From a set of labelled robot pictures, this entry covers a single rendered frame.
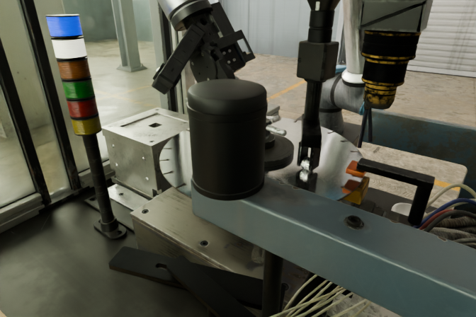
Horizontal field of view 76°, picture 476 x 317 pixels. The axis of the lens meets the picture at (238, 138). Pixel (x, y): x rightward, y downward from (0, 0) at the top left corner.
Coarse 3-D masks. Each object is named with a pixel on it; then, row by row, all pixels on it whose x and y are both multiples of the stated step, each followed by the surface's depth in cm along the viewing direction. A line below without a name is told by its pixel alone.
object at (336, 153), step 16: (288, 128) 60; (176, 144) 53; (336, 144) 53; (352, 144) 53; (160, 160) 48; (176, 160) 48; (320, 160) 48; (336, 160) 48; (352, 160) 48; (176, 176) 43; (272, 176) 43; (288, 176) 43; (304, 176) 43; (320, 176) 43; (336, 176) 43; (352, 176) 43; (320, 192) 40; (336, 192) 40
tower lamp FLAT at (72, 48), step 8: (56, 40) 45; (64, 40) 45; (72, 40) 46; (80, 40) 47; (56, 48) 46; (64, 48) 46; (72, 48) 46; (80, 48) 47; (56, 56) 47; (64, 56) 46; (72, 56) 46; (80, 56) 47
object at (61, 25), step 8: (48, 16) 44; (56, 16) 44; (64, 16) 44; (72, 16) 45; (48, 24) 45; (56, 24) 44; (64, 24) 44; (72, 24) 45; (56, 32) 45; (64, 32) 45; (72, 32) 45; (80, 32) 47
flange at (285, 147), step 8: (272, 136) 50; (280, 136) 54; (272, 144) 49; (280, 144) 50; (288, 144) 51; (272, 152) 48; (280, 152) 48; (288, 152) 48; (264, 160) 46; (272, 160) 46; (280, 160) 46; (288, 160) 48
